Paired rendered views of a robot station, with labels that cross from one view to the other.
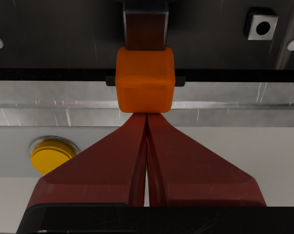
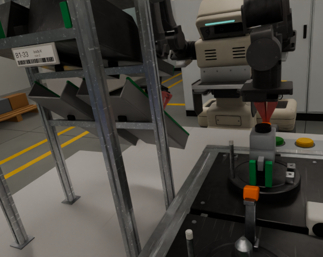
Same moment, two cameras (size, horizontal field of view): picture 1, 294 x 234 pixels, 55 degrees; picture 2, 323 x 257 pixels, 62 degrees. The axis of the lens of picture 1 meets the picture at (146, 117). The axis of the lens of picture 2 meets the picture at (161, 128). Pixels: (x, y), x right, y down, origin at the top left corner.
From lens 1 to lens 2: 55 cm
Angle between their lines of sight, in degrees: 39
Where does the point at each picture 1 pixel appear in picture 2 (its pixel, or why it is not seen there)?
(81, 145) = (293, 146)
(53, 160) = (303, 140)
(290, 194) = (206, 143)
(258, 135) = not seen: hidden behind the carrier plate
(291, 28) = (225, 157)
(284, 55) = (226, 154)
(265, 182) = not seen: hidden behind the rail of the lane
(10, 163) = not seen: outside the picture
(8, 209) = not seen: outside the picture
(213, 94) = (245, 152)
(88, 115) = (289, 151)
